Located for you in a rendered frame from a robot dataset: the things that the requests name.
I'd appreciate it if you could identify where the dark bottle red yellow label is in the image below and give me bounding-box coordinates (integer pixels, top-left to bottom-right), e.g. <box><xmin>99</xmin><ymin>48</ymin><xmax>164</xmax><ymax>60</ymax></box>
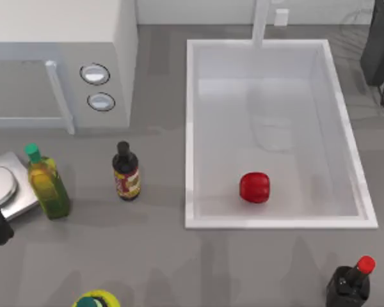
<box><xmin>112</xmin><ymin>141</ymin><xmax>142</xmax><ymax>202</ymax></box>

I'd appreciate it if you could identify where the red bell pepper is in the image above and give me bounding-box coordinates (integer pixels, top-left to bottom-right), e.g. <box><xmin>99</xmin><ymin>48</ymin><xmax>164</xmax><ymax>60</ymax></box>
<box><xmin>239</xmin><ymin>172</ymin><xmax>271</xmax><ymax>203</ymax></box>

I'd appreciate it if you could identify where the white sink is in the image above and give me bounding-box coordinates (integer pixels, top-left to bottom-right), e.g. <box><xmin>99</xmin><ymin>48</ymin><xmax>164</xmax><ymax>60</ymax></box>
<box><xmin>184</xmin><ymin>39</ymin><xmax>379</xmax><ymax>230</ymax></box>

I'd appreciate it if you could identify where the small microwave knob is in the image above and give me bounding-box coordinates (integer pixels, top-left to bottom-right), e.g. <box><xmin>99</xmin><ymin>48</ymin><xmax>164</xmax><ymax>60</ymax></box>
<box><xmin>86</xmin><ymin>92</ymin><xmax>116</xmax><ymax>113</ymax></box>

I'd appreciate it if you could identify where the large microwave knob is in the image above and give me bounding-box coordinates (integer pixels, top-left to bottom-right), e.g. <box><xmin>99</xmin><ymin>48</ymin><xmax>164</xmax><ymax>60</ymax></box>
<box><xmin>79</xmin><ymin>63</ymin><xmax>111</xmax><ymax>86</ymax></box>

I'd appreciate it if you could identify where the tall white tap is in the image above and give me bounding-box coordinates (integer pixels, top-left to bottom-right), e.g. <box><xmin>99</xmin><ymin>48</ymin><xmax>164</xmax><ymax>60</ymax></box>
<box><xmin>251</xmin><ymin>0</ymin><xmax>269</xmax><ymax>49</ymax></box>

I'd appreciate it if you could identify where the yellow oil bottle green cap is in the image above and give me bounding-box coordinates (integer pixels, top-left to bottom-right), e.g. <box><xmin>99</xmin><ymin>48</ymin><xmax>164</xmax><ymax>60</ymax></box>
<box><xmin>24</xmin><ymin>143</ymin><xmax>70</xmax><ymax>221</ymax></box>

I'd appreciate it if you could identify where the pale microwave oven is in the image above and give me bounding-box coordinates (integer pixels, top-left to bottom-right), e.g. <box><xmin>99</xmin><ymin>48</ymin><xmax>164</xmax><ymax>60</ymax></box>
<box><xmin>0</xmin><ymin>0</ymin><xmax>138</xmax><ymax>135</ymax></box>

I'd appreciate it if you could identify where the silver kitchen scale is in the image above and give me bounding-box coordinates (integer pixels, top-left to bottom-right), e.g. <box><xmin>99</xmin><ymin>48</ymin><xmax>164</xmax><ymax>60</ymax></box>
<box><xmin>0</xmin><ymin>151</ymin><xmax>41</xmax><ymax>223</ymax></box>

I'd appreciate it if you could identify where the black bottle red cap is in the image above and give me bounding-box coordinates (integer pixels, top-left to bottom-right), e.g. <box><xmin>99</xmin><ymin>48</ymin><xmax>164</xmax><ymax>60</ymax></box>
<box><xmin>325</xmin><ymin>255</ymin><xmax>376</xmax><ymax>307</ymax></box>

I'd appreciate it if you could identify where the black chair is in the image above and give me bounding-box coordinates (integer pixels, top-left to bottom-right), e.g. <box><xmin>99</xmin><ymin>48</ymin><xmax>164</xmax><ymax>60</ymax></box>
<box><xmin>360</xmin><ymin>0</ymin><xmax>384</xmax><ymax>113</ymax></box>

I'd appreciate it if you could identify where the microwave door handle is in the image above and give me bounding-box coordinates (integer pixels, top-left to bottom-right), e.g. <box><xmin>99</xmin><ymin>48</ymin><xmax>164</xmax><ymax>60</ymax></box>
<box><xmin>45</xmin><ymin>60</ymin><xmax>76</xmax><ymax>135</ymax></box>

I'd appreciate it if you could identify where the white wall socket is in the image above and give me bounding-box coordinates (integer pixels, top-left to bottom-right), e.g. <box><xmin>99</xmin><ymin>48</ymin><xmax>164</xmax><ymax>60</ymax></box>
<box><xmin>275</xmin><ymin>8</ymin><xmax>289</xmax><ymax>27</ymax></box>

